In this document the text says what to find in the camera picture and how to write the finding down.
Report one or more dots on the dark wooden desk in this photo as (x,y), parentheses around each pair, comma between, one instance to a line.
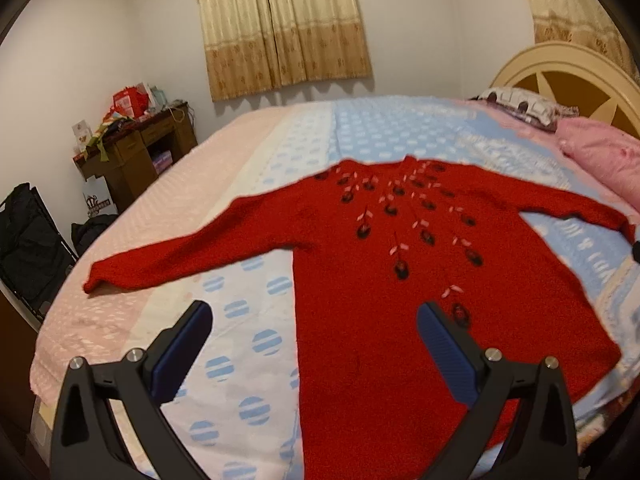
(131,151)

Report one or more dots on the white paper shopping bag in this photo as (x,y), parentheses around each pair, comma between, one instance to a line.
(98,197)

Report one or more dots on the white patterned pillow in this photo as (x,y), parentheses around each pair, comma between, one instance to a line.
(527,106)

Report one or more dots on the red knitted embroidered sweater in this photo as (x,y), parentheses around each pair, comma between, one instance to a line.
(370,244)

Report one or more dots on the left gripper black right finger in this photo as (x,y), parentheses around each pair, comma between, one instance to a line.
(541,441)

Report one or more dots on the cream and brown headboard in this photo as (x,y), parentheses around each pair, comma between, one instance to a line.
(575,76)

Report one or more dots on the red gift box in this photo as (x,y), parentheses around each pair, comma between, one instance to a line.
(131,102)

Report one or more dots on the beige patterned window curtain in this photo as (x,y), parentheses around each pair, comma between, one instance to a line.
(255,46)

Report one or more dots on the pink pillow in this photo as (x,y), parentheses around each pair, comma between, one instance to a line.
(607,153)

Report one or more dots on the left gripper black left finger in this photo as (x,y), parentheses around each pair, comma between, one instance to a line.
(87,443)

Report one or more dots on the black bag on floor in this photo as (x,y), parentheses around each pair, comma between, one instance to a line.
(35,258)

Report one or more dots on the pink and blue bed blanket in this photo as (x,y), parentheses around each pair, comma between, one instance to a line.
(237,412)

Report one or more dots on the beige curtain beside headboard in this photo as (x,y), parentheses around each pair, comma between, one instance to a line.
(582,22)

